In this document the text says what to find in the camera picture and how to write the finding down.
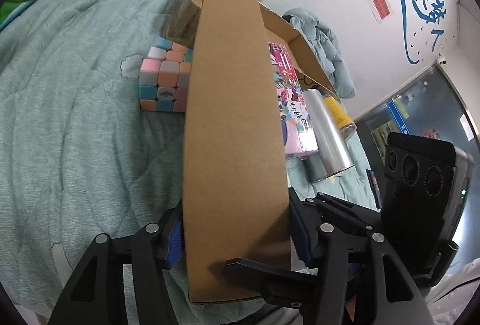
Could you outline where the silver metal cylinder can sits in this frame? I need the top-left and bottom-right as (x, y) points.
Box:
(304, 89), (354, 183)

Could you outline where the light green quilted blanket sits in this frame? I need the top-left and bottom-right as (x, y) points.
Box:
(1, 0), (376, 318)

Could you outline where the pastel rubik's cube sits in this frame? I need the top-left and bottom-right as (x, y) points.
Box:
(138, 37), (194, 113)

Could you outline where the yellow label glass jar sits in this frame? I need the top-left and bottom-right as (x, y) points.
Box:
(323, 95), (356, 141)

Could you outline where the red wall notice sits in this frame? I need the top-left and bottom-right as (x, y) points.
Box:
(370, 0), (392, 24)

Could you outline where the light blue puffer jacket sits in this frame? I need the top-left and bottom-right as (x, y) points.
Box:
(282, 7), (356, 99)

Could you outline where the colourful pink box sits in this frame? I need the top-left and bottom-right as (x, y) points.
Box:
(268, 42), (318, 158)

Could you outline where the brown cardboard tray box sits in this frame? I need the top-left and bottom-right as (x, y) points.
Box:
(168, 0), (332, 305)

